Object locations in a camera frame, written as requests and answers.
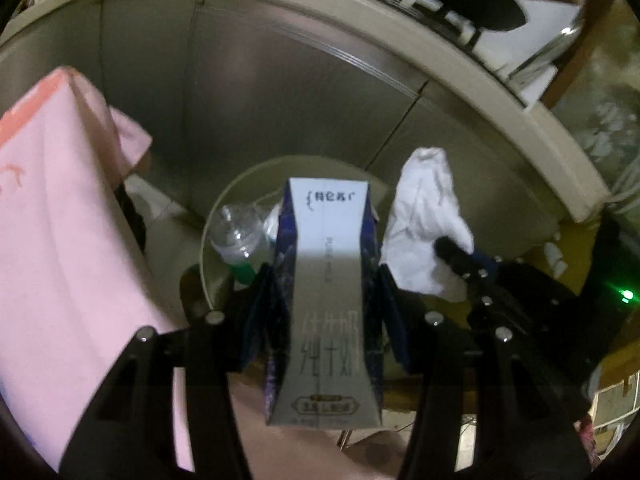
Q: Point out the beige round bin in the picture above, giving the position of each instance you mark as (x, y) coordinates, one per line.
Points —
(250, 187)

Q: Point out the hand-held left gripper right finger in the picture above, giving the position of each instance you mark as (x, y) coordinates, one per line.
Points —
(397, 325)

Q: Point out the pink floral tablecloth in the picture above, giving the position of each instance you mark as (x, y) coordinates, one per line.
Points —
(65, 235)

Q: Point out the stainless steel cabinet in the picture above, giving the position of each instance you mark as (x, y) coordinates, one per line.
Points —
(280, 85)

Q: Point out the gas stove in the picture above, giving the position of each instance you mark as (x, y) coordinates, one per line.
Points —
(440, 12)

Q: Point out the wooden frame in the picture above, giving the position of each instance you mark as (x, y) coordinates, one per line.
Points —
(582, 45)

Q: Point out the clear plastic bottle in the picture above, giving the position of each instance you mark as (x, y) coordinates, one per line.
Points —
(235, 230)

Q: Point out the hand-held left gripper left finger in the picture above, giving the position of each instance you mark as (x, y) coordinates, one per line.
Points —
(260, 310)

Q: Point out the printed paper sheets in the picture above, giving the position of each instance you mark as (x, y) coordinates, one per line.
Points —
(615, 400)

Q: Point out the white tissue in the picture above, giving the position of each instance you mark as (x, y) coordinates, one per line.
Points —
(425, 210)

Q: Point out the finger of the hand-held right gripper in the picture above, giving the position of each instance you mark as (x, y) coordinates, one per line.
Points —
(457, 257)

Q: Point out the blue white milk carton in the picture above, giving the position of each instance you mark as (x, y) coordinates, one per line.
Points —
(325, 280)

